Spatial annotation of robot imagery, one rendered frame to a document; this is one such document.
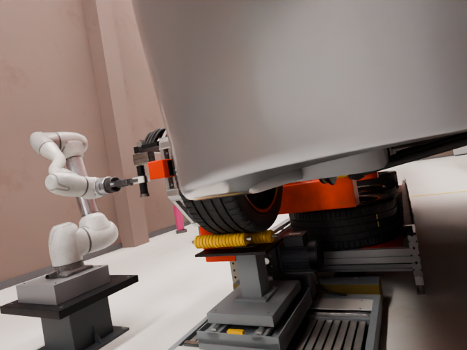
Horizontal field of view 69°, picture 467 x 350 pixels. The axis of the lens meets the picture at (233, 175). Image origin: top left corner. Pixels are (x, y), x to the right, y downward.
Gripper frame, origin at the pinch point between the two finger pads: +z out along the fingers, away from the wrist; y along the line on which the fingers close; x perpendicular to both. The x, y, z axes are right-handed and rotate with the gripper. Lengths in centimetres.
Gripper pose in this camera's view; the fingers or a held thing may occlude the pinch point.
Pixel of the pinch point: (142, 179)
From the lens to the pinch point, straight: 162.8
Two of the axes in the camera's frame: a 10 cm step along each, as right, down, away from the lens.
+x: -1.6, -9.9, 0.0
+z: 8.8, -1.4, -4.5
